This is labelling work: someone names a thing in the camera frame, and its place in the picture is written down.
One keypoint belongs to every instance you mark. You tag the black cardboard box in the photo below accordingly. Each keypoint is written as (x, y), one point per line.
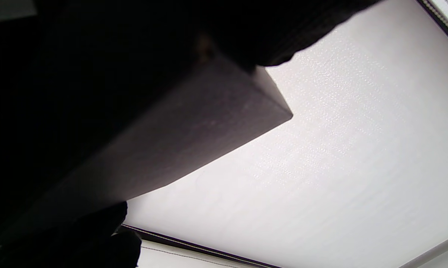
(172, 141)

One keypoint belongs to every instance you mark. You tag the person's left hand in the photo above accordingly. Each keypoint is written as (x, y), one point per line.
(283, 29)

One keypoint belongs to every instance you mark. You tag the person's right hand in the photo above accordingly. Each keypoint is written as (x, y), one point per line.
(79, 249)

